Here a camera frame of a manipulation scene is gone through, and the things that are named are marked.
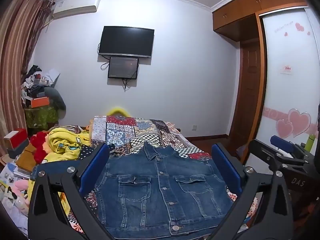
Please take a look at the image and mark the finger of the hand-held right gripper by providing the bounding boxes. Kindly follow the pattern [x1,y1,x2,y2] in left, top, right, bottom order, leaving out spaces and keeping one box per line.
[270,135,310,159]
[247,139,308,173]

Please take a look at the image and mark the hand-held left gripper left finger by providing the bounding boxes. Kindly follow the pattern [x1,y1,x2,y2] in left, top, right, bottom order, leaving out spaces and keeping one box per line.
[27,142,115,240]

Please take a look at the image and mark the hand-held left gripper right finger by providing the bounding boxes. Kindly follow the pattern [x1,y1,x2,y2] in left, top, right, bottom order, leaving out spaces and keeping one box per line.
[210,142,293,240]

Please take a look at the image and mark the blue denim jacket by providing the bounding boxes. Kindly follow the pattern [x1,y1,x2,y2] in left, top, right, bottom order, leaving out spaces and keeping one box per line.
[94,141,234,239]

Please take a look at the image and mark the navy patterned blanket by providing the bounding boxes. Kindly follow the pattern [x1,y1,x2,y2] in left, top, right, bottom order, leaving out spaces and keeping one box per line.
[75,144,105,162]

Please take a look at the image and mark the green bottle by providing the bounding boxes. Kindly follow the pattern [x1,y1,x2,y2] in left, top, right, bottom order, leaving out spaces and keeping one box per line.
[307,134,316,153]

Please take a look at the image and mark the yellow duck print blanket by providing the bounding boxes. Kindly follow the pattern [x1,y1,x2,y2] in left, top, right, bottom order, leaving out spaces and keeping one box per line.
[27,127,92,218]

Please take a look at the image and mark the brown striped cloth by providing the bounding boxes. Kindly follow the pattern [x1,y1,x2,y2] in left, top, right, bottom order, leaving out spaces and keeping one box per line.
[60,125,84,134]

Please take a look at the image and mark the patchwork bedspread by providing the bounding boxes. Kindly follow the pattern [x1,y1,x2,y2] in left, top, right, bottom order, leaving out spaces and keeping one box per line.
[67,115,258,239]

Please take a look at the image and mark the white heart print sliding door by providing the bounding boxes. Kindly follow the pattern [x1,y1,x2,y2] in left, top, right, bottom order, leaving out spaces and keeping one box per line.
[259,7,320,155]

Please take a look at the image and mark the yellow curved object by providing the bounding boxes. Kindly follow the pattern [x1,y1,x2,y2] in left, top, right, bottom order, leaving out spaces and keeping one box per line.
[105,107,128,117]

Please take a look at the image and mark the red plush cloth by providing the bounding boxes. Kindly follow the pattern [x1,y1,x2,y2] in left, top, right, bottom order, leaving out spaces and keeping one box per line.
[30,131,50,164]

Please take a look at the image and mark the pink plush toy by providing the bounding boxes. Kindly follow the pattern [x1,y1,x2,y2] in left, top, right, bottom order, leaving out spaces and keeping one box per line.
[14,180,29,198]

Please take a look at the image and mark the red box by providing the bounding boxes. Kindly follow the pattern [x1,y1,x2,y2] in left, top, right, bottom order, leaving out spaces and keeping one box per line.
[4,128,27,149]

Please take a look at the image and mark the orange box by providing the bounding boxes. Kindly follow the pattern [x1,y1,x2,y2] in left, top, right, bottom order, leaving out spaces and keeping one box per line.
[30,96,50,108]

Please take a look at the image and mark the small black monitor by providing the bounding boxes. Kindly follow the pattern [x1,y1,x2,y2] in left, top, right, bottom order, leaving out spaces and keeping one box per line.
[108,57,139,79]

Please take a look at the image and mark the pile of clutter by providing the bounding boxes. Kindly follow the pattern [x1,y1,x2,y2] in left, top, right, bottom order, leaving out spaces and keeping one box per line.
[21,65,62,105]

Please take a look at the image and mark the brown striped curtain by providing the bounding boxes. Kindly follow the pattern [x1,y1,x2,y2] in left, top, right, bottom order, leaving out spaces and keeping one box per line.
[0,0,54,153]

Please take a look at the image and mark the wooden wardrobe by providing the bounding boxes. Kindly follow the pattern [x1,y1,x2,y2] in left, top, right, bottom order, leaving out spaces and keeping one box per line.
[212,0,310,160]

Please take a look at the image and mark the white air conditioner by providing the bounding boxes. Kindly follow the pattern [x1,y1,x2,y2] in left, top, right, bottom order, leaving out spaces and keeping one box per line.
[51,0,101,20]

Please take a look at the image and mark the black wall television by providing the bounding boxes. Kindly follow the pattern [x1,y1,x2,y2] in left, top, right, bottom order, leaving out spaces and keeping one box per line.
[98,26,155,58]

